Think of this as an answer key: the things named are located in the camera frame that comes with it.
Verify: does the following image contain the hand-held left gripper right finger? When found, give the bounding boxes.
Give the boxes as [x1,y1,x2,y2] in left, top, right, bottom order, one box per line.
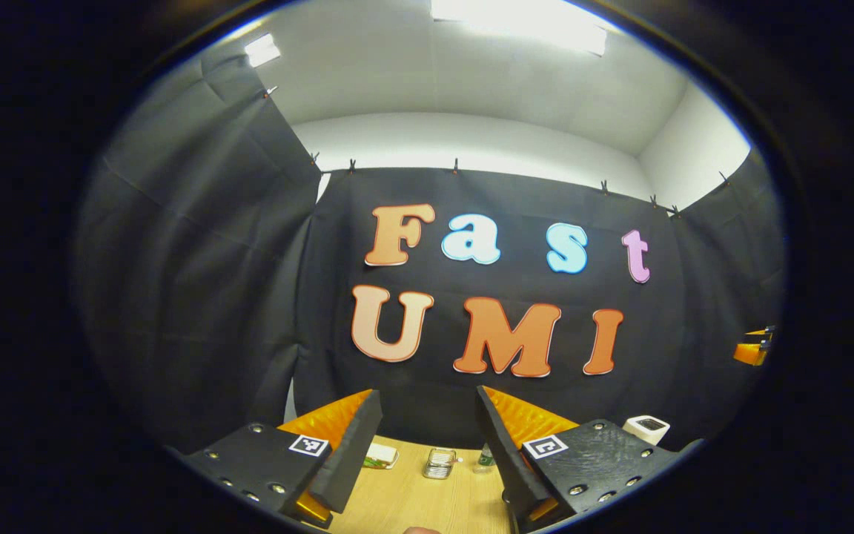
[475,386,702,533]

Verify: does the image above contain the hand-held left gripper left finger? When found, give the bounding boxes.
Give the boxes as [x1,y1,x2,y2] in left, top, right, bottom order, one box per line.
[175,389,383,529]

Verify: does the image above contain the white box appliance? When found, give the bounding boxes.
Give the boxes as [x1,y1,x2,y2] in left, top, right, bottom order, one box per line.
[623,415,671,446]

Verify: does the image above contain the black backdrop cloth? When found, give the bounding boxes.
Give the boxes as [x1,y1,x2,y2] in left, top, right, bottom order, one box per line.
[75,52,787,453]

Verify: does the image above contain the large ceiling light panel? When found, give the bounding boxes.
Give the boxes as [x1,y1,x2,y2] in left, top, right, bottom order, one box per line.
[431,0,609,56]

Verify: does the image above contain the small ceiling light panel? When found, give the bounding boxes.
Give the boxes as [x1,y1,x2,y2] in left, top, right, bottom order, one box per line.
[244,33,282,67]

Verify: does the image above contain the metal wire basket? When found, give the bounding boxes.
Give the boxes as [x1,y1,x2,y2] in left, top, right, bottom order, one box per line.
[423,448,457,480]

